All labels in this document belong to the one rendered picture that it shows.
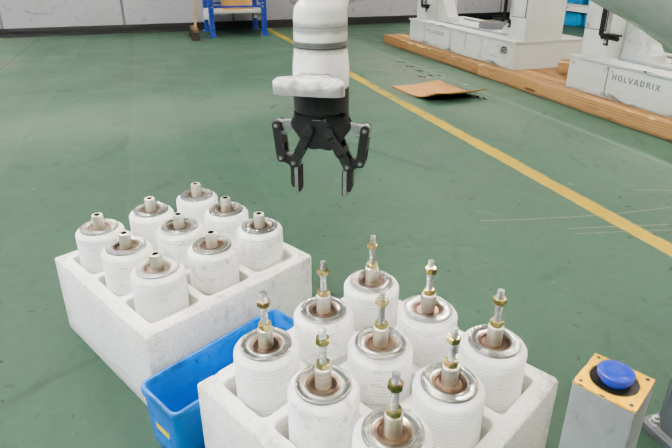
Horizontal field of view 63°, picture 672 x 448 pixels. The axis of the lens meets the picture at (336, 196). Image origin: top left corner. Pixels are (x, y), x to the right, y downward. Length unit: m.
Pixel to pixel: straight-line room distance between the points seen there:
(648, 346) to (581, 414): 0.66
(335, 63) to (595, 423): 0.53
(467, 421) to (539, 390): 0.18
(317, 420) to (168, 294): 0.41
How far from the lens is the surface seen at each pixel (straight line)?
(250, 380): 0.82
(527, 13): 3.93
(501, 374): 0.84
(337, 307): 0.90
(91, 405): 1.19
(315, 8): 0.70
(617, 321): 1.45
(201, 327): 1.07
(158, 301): 1.04
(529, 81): 3.66
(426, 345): 0.90
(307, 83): 0.68
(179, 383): 1.06
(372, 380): 0.82
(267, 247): 1.14
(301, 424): 0.76
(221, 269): 1.08
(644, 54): 3.36
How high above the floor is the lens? 0.77
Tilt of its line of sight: 23 degrees down
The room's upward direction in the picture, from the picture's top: straight up
